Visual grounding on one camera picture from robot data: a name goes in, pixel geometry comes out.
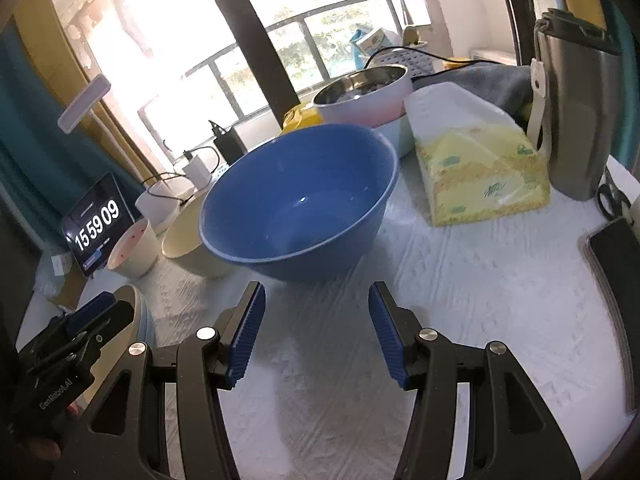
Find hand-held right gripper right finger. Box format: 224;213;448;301
368;281;583;480

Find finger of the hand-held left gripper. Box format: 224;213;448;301
60;293;119;333
75;301;136;356

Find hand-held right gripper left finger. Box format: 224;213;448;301
52;281;267;480

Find beige plate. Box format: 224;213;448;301
80;284;147;411

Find pink spotted bowl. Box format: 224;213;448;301
106;218;160;278

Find cream bowl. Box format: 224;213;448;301
161;192;238;279

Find large blue bowl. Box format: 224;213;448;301
199;123;400;282

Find person's left hand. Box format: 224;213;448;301
20;400;83;463

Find tablet showing clock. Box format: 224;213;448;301
61;172;136;277

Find white cup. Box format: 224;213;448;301
135;178;183;233

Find teal curtain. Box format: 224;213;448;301
600;0;640;161
0;25;146;241

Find white charger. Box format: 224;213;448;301
182;149;211;188

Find yellow tissue pack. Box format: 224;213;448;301
403;84;552;227

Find black charger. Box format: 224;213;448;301
209;120;247;165

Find pale blue bowl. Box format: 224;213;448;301
375;112;416;158

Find yellow packet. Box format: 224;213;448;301
281;101;325;134

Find pink steel-lined bowl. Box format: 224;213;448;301
312;64;415;128

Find black phone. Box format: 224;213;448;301
582;216;633;361

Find black scissors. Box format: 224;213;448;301
596;167;633;221

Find grey cloth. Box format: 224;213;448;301
415;64;533;111

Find white plastic basket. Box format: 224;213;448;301
367;40;433;73

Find grey thermos bottle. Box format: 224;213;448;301
526;8;623;202

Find blue bag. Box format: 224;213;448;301
348;27;381;68

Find pale hanging garment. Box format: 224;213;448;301
107;0;153;56

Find small printed box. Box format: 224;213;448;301
357;27;401;53

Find white appliance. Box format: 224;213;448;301
470;47;516;66

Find balcony railing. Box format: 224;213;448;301
137;0;416;131

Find black basket cable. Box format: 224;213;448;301
364;50;501;73

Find dark window frame post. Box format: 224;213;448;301
192;0;301;128
500;0;540;66

